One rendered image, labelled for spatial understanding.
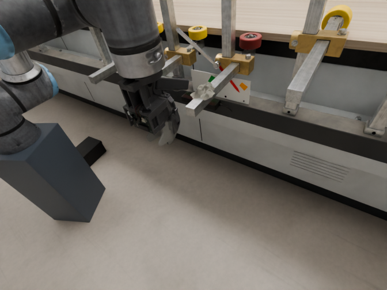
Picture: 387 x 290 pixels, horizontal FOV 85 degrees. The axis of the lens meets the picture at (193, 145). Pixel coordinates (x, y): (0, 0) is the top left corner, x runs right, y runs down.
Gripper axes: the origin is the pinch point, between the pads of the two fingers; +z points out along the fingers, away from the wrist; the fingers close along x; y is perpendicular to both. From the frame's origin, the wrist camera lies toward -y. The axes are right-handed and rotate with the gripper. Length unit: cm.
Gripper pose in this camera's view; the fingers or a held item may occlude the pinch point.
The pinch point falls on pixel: (169, 138)
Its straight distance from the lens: 56.0
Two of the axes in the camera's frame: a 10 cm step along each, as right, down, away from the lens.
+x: 8.4, 3.1, -4.4
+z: 1.1, 7.0, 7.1
